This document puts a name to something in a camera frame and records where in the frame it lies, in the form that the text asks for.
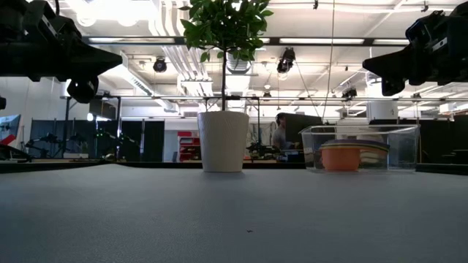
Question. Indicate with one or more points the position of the thin horizontal metal bar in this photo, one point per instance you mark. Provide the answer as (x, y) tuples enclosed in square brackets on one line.
[(146, 97)]

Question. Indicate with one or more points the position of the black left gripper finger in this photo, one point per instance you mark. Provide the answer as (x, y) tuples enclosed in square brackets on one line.
[(95, 62)]

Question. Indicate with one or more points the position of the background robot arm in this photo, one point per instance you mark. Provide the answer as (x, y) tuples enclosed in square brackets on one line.
[(51, 140), (263, 149), (117, 142)]

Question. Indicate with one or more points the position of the green leafy plant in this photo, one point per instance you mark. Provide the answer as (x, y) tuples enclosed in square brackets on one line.
[(223, 25)]

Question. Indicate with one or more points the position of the dark room partition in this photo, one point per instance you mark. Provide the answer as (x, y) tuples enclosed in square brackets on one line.
[(438, 142), (153, 142)]

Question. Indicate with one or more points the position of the white pillar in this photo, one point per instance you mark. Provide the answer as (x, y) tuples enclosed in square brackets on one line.
[(382, 109)]

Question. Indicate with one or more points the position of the black aluminium table frame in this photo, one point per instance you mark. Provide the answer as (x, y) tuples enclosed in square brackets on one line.
[(270, 165)]

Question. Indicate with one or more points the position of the black screen panel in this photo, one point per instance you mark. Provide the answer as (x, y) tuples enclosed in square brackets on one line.
[(303, 126)]

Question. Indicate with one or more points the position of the computer monitor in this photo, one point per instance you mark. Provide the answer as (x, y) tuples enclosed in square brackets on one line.
[(9, 126)]

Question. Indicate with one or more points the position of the clear plastic basket container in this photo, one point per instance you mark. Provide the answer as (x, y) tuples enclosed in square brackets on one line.
[(402, 146)]

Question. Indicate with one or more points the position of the black overhead rig beam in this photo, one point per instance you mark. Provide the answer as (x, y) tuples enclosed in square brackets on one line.
[(367, 41)]

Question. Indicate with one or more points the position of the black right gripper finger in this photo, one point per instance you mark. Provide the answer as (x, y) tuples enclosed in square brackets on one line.
[(387, 65)]

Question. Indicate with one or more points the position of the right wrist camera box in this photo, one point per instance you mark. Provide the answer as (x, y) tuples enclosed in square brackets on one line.
[(424, 27)]

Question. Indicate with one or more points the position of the person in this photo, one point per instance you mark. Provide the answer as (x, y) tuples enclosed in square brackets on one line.
[(279, 139)]

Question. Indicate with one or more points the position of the black hanging ceiling camera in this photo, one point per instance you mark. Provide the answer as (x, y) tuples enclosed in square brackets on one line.
[(286, 60), (159, 65), (349, 93)]

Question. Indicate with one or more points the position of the grey table mat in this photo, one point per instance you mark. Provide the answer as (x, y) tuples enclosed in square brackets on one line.
[(234, 219)]

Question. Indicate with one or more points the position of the orange measuring cup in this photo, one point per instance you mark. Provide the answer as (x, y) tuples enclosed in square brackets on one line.
[(340, 159)]

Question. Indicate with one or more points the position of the white plant pot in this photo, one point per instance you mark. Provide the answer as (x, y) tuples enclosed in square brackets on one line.
[(223, 142)]

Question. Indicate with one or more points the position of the red storage cabinet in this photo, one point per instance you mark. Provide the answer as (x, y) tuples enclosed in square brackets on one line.
[(188, 149)]

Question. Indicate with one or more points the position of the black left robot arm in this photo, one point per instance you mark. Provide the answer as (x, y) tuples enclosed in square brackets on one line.
[(11, 36)]

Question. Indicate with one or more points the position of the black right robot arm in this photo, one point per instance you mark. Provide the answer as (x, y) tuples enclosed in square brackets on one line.
[(461, 44)]

